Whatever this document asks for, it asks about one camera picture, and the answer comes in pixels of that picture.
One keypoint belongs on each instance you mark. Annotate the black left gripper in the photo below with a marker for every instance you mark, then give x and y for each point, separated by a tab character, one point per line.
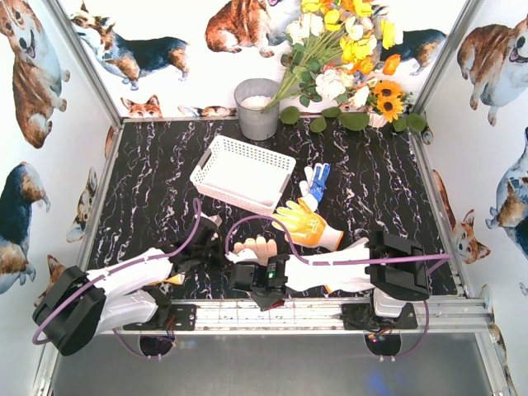
205	238

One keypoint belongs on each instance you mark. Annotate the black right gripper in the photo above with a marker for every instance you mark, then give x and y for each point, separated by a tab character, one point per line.
242	275

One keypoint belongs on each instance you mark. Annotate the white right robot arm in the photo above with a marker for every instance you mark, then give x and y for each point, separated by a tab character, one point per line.
394	284

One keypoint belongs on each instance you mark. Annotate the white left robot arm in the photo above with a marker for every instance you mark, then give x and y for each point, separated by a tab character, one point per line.
82	304

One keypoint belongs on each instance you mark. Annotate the white plastic storage basket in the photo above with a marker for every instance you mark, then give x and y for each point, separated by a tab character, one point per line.
249	177

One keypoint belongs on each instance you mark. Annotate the orange dotted work glove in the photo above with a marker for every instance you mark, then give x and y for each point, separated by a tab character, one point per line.
307	228

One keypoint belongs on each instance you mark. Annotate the white cotton glove orange cuff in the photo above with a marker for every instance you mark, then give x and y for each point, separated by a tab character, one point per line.
349	278

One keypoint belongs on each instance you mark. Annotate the blue dotted work glove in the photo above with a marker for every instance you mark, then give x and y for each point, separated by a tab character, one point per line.
312	188

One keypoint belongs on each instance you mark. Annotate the grey metal bucket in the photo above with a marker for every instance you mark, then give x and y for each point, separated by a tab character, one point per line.
258	115

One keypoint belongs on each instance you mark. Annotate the artificial flower bouquet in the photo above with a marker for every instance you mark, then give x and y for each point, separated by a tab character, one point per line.
345	52

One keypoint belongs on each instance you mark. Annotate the aluminium front rail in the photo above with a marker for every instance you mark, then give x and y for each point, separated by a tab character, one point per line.
313	315

